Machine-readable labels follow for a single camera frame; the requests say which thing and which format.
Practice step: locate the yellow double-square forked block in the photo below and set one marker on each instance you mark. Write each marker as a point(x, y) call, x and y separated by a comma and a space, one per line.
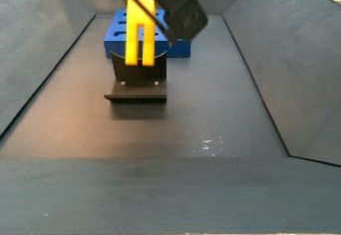
point(141, 36)

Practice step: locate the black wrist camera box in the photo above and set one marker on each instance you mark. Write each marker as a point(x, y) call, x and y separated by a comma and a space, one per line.
point(185, 17)

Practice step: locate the black curved holder stand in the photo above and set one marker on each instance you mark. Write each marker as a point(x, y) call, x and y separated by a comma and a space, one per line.
point(139, 83)

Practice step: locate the blue shape-sorting foam board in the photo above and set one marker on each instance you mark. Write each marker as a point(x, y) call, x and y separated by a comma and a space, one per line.
point(117, 35)

